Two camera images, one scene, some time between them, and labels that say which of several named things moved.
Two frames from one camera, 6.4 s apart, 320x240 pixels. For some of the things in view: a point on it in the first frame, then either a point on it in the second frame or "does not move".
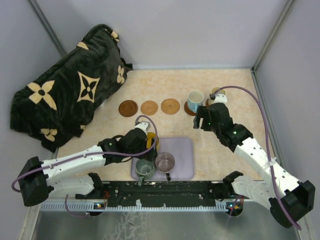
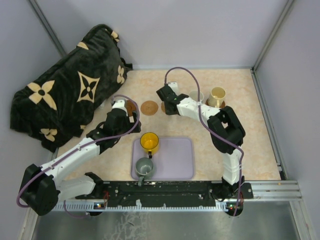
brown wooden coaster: x=128 y=108 does not move
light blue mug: x=195 y=99 does not move
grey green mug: x=145 y=169 does not move
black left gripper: x=150 y=155 -> x=130 y=124
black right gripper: x=203 y=113 -> x=167 y=112
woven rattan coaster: x=149 y=108 does not move
